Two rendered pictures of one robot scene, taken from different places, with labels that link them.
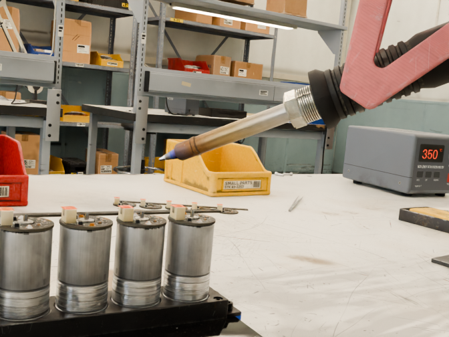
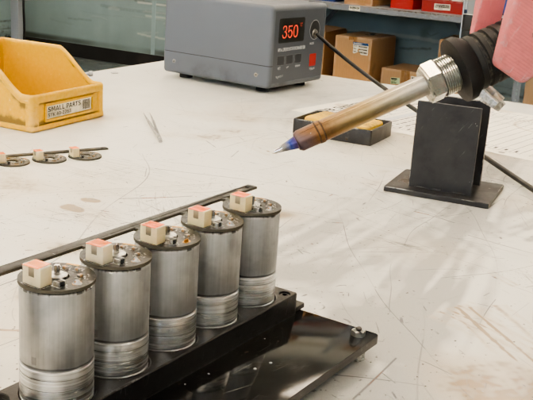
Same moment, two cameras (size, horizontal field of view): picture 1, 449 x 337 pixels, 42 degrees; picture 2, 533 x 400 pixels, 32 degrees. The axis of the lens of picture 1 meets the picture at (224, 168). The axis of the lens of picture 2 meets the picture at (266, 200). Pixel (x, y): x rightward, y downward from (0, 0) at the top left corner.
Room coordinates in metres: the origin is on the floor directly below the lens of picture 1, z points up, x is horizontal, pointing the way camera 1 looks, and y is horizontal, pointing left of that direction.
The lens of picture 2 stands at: (-0.04, 0.18, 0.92)
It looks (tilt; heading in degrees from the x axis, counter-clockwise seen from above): 16 degrees down; 333
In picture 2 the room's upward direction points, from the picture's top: 4 degrees clockwise
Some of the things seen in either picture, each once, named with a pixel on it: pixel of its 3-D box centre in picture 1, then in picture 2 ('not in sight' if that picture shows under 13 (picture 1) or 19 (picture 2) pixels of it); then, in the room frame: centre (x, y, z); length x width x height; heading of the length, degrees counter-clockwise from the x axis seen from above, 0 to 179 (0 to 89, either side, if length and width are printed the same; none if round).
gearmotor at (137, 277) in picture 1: (137, 267); (209, 277); (0.28, 0.04, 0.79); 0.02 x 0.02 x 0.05
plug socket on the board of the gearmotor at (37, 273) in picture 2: not in sight; (39, 273); (0.24, 0.12, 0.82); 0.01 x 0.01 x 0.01; 30
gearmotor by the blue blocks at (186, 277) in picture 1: (188, 263); (248, 259); (0.30, 0.01, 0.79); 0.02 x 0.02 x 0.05
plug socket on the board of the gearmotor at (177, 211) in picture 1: (178, 212); (242, 201); (0.29, 0.02, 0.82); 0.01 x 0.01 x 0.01; 30
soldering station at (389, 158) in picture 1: (401, 160); (245, 40); (0.95, -0.29, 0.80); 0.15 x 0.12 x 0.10; 29
